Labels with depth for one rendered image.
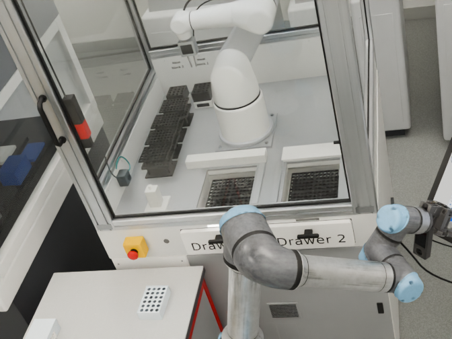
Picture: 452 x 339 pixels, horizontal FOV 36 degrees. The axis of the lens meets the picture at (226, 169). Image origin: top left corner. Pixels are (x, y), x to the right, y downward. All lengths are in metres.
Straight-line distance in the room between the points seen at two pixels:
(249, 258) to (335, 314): 1.15
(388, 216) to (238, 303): 0.45
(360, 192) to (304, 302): 0.60
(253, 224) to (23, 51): 0.94
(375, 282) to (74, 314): 1.25
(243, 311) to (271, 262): 0.27
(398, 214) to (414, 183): 2.05
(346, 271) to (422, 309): 1.60
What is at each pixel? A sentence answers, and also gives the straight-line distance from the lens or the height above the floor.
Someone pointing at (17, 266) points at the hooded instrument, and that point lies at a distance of 2.74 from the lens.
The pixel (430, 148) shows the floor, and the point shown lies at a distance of 4.09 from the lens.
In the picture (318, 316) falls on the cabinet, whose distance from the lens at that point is 2.71.
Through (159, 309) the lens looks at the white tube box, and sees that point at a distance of 2.42.
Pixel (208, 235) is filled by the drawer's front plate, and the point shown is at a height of 0.91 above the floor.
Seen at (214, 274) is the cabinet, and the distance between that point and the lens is 2.61.
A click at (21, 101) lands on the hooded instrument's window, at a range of 2.89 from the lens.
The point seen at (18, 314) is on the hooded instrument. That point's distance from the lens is 2.81.
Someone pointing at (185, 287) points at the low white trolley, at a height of 0.76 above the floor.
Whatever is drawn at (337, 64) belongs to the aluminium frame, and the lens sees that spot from 1.97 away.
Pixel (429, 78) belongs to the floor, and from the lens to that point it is 4.70.
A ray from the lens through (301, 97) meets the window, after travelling 2.06.
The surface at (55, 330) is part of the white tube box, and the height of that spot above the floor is 0.78.
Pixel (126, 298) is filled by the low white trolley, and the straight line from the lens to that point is 2.55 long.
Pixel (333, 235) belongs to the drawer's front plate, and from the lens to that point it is 2.36.
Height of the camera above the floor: 2.51
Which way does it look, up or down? 36 degrees down
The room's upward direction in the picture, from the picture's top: 17 degrees counter-clockwise
